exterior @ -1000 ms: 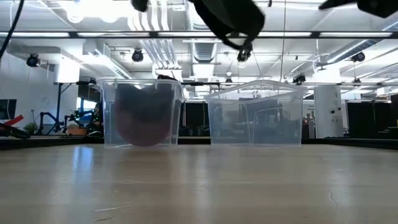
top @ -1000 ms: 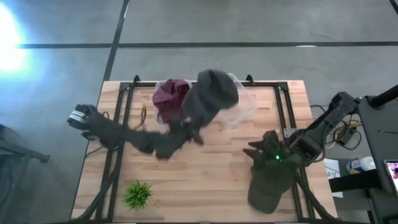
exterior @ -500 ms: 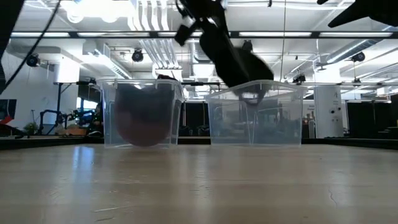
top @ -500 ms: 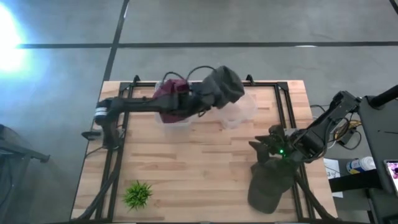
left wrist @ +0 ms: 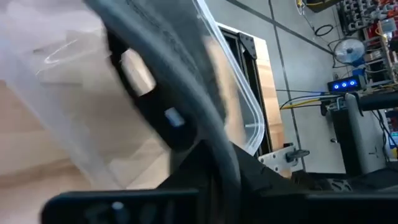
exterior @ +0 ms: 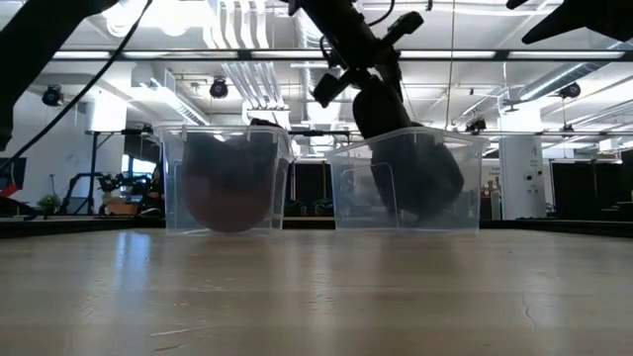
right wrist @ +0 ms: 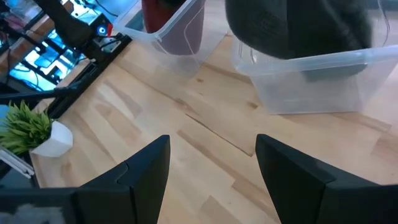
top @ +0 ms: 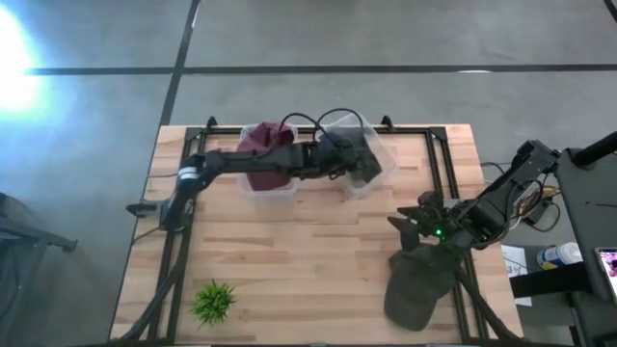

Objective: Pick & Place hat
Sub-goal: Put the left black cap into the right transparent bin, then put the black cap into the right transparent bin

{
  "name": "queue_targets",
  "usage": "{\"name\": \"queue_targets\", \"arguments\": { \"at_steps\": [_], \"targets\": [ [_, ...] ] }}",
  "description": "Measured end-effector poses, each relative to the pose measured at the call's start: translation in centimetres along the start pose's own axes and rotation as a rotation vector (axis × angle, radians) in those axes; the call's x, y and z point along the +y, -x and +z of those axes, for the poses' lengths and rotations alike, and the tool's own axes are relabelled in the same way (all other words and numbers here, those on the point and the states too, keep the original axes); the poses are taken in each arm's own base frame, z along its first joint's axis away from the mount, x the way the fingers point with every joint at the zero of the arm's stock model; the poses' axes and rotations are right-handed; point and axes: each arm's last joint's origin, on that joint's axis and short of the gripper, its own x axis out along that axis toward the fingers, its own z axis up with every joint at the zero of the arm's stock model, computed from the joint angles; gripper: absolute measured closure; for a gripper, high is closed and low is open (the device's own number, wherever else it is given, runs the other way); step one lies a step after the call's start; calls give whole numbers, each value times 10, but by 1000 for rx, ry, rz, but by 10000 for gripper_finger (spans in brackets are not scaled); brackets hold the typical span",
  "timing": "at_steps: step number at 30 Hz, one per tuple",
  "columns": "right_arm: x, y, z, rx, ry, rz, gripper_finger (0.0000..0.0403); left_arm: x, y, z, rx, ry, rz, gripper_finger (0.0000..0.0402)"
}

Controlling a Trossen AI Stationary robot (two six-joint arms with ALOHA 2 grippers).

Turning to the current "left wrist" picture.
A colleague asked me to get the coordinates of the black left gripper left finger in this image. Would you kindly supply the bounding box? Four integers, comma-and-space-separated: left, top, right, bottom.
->
106, 30, 218, 191

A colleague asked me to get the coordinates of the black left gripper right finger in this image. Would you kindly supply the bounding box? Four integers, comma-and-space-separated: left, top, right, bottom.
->
232, 143, 310, 195

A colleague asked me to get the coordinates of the dark grey hat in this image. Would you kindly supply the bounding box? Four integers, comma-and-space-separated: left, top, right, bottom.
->
83, 0, 244, 200

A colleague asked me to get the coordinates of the black clamp knob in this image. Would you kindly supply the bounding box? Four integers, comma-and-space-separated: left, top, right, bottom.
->
285, 149, 311, 163

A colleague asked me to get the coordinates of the black cabinet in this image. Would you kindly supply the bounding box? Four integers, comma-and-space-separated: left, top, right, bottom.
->
329, 107, 363, 177

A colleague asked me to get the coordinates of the clear plastic storage bin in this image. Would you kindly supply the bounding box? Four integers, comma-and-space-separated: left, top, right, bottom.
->
0, 0, 266, 191

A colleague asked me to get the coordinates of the black box with blue lights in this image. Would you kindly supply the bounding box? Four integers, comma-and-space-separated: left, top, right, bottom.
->
326, 75, 363, 93

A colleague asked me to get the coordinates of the black horizontal tube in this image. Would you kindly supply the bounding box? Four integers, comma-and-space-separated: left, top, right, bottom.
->
356, 91, 398, 112

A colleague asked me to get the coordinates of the blue floor fan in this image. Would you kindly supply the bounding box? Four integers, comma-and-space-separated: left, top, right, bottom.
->
333, 38, 367, 67

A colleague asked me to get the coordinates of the cluttered storage shelf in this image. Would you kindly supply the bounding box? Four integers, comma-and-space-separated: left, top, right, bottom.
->
337, 0, 398, 86

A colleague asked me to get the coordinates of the white mounting bracket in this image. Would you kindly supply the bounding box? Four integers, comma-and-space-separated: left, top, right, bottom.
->
257, 145, 300, 174

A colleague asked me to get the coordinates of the yellow cable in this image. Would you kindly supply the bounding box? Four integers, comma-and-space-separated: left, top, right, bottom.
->
279, 98, 326, 110

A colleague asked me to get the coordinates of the black table frame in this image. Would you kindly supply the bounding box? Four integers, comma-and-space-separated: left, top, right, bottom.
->
217, 24, 274, 157

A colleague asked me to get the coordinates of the black corner bracket plate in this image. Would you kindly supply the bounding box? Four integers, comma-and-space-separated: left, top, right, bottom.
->
238, 32, 258, 60

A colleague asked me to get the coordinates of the coiled black cable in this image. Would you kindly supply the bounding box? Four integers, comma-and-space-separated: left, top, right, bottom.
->
313, 24, 335, 37

